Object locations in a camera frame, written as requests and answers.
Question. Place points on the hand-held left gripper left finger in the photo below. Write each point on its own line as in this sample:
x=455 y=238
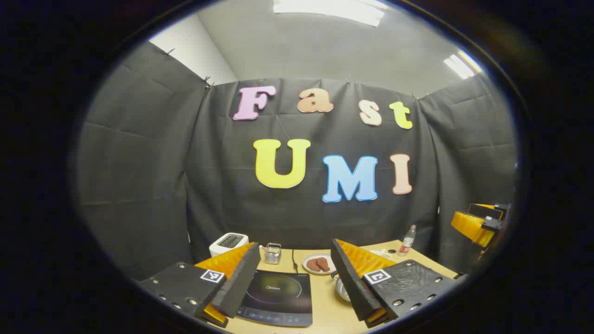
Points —
x=241 y=283

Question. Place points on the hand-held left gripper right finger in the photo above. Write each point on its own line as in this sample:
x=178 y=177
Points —
x=352 y=287

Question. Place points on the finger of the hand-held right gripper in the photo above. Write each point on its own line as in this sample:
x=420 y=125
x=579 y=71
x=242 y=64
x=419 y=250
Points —
x=492 y=211
x=471 y=227

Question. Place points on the black induction cooktop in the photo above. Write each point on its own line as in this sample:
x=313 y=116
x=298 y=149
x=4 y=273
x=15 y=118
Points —
x=278 y=297

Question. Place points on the white toaster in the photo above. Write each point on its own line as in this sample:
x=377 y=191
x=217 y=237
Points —
x=222 y=247

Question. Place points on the white divided dish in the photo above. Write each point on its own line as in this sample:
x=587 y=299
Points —
x=380 y=253

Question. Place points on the round white plate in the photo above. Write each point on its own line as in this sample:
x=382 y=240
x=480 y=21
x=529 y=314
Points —
x=308 y=272

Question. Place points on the clear plastic water bottle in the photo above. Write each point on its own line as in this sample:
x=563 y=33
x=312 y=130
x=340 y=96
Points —
x=407 y=243

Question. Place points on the ceiling light panel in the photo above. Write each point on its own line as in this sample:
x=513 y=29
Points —
x=329 y=9
x=461 y=65

